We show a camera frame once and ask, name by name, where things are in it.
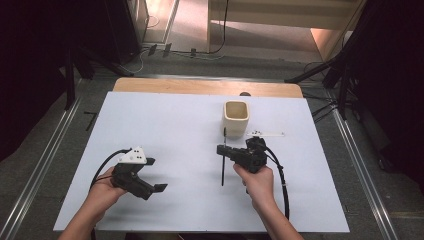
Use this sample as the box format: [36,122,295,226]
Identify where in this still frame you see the white floor cable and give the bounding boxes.
[118,13,228,76]

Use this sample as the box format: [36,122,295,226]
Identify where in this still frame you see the beige wooden cabinet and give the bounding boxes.
[207,0,366,63]

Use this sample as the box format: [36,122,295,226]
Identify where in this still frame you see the white paper sheet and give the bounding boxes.
[53,91,350,233]

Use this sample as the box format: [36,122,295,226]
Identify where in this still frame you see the person's right hand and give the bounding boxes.
[232,163,275,210]

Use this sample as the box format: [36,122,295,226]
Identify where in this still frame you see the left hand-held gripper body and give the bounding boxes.
[109,145,158,201]

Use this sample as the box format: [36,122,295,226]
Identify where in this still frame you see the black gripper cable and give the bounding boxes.
[89,148,133,191]
[264,145,291,221]

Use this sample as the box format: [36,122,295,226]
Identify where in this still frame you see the metal floor rail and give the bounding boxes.
[0,96,82,240]
[332,109,400,240]

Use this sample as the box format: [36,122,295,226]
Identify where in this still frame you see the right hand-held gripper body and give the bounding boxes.
[232,130,286,174]

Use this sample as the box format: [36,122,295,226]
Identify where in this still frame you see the black hanging cable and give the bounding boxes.
[209,0,232,55]

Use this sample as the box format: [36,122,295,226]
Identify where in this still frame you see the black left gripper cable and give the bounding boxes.
[89,148,133,191]

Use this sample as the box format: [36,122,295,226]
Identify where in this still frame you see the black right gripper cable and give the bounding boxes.
[264,145,291,221]

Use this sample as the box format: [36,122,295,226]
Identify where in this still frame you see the black metal stand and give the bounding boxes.
[63,46,98,112]
[284,49,356,122]

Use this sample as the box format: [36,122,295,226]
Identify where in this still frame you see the cream square ceramic cup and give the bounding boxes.
[222,100,250,138]

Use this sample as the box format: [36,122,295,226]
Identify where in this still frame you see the black floor cables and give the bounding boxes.
[301,91,338,124]

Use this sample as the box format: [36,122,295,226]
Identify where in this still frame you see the person's left hand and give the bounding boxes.
[89,166,130,210]

